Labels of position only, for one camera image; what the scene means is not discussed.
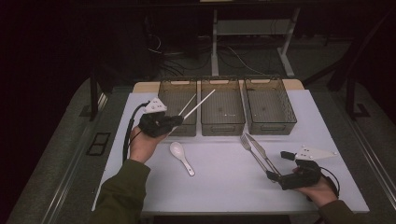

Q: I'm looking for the translucent brown plastic bin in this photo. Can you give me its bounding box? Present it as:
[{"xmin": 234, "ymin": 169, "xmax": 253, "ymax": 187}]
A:
[
  {"xmin": 200, "ymin": 77, "xmax": 247, "ymax": 137},
  {"xmin": 243, "ymin": 77, "xmax": 298, "ymax": 136},
  {"xmin": 151, "ymin": 78, "xmax": 198, "ymax": 137}
]

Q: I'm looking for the black slanted bar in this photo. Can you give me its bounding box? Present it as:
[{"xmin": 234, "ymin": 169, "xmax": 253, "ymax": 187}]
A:
[{"xmin": 326, "ymin": 8, "xmax": 395, "ymax": 91}]

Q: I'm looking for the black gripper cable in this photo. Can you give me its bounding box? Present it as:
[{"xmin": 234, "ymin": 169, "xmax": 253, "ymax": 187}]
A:
[
  {"xmin": 320, "ymin": 166, "xmax": 341, "ymax": 199},
  {"xmin": 122, "ymin": 101, "xmax": 150, "ymax": 164}
]

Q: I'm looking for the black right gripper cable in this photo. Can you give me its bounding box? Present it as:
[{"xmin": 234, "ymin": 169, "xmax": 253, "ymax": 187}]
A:
[{"xmin": 320, "ymin": 166, "xmax": 341, "ymax": 199}]

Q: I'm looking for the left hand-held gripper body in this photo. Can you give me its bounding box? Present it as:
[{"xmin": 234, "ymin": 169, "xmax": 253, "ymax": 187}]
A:
[{"xmin": 138, "ymin": 96, "xmax": 177, "ymax": 138}]

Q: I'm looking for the metal table knife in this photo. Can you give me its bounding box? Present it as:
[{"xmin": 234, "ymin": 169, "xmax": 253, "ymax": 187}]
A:
[{"xmin": 245, "ymin": 132, "xmax": 281, "ymax": 176}]

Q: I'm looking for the black rectangular floor frame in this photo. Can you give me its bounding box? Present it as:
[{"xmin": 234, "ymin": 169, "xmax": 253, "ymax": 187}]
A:
[{"xmin": 86, "ymin": 132, "xmax": 112, "ymax": 157}]

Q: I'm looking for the aluminium floor rail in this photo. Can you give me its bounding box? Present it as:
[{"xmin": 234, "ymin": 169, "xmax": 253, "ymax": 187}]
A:
[
  {"xmin": 349, "ymin": 119, "xmax": 396, "ymax": 200},
  {"xmin": 40, "ymin": 92, "xmax": 108, "ymax": 224}
]

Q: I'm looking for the white ceramic spoon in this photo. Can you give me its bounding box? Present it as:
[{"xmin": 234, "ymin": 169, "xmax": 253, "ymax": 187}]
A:
[{"xmin": 169, "ymin": 141, "xmax": 196, "ymax": 177}]

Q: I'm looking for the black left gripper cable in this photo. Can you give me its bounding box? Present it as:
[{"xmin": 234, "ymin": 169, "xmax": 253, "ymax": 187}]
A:
[{"xmin": 122, "ymin": 101, "xmax": 150, "ymax": 164}]

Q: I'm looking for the black floor cable bundle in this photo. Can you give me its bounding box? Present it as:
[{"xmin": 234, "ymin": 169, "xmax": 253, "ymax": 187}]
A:
[{"xmin": 146, "ymin": 32, "xmax": 214, "ymax": 78}]

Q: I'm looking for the black metal stand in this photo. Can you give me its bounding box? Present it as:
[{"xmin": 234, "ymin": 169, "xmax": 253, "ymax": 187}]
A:
[{"xmin": 345, "ymin": 69, "xmax": 372, "ymax": 121}]

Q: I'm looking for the white floor cable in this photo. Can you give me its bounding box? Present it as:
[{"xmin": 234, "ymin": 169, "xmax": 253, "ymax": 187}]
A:
[{"xmin": 226, "ymin": 46, "xmax": 267, "ymax": 77}]

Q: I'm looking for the white desk frame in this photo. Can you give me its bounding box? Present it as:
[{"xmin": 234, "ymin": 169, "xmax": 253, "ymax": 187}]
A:
[{"xmin": 210, "ymin": 7, "xmax": 302, "ymax": 78}]

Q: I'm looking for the person's left hand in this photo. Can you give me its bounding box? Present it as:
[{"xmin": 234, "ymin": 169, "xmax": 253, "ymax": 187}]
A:
[{"xmin": 129, "ymin": 124, "xmax": 169, "ymax": 164}]

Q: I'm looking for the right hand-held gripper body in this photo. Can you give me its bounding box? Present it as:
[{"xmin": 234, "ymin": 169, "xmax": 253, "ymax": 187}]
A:
[{"xmin": 278, "ymin": 144, "xmax": 338, "ymax": 191}]

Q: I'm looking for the person's right hand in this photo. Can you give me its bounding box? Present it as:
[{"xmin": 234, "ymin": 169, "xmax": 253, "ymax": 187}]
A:
[{"xmin": 295, "ymin": 176, "xmax": 340, "ymax": 208}]

